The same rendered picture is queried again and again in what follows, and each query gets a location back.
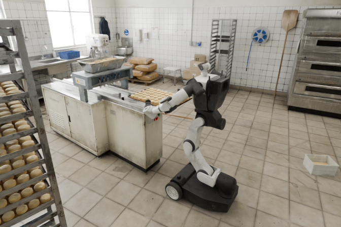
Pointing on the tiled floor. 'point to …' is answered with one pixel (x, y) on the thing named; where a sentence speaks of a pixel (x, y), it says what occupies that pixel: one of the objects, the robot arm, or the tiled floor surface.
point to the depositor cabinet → (78, 118)
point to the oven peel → (289, 22)
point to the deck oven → (317, 65)
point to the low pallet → (144, 80)
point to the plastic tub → (320, 165)
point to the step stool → (173, 73)
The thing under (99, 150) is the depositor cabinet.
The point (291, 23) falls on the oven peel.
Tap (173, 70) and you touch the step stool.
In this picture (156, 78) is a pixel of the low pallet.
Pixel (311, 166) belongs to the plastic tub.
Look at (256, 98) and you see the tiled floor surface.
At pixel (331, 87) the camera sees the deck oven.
